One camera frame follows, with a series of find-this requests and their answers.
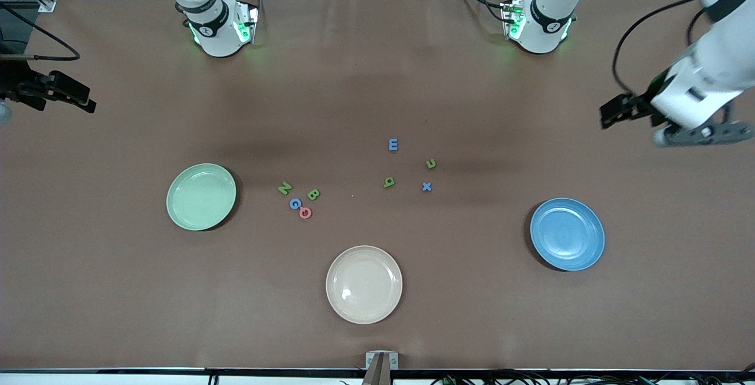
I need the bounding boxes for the right arm base connector panel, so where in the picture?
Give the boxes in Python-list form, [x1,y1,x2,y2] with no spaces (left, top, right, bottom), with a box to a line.
[235,1,261,45]

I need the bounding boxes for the left arm base connector panel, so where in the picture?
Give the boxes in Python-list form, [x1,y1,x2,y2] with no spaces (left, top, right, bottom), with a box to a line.
[500,0,527,41]

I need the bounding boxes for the blue plate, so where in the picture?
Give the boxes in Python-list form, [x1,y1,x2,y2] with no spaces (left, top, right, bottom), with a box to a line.
[529,198,606,272]

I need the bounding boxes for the light green plate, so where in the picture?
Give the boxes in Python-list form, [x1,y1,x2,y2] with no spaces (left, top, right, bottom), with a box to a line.
[166,163,237,232]

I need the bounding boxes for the brown table cover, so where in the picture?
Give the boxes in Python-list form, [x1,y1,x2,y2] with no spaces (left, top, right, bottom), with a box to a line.
[0,0,755,372]

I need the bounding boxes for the beige plate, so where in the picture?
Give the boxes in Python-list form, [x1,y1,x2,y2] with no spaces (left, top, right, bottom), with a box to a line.
[326,245,403,325]

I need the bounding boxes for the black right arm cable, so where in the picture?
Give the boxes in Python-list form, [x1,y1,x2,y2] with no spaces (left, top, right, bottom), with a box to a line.
[0,3,81,61]

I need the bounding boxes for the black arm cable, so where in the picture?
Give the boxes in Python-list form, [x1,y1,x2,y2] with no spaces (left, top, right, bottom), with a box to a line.
[0,3,81,61]
[612,0,708,100]

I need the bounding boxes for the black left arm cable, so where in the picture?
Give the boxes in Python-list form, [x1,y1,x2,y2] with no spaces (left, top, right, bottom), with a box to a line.
[612,0,708,100]

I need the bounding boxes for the grey metal camera bracket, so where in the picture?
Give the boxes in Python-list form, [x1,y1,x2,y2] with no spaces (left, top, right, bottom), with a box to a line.
[365,350,399,370]

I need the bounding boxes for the tan camera pole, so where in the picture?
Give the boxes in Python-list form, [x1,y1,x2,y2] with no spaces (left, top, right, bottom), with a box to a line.
[361,354,392,385]

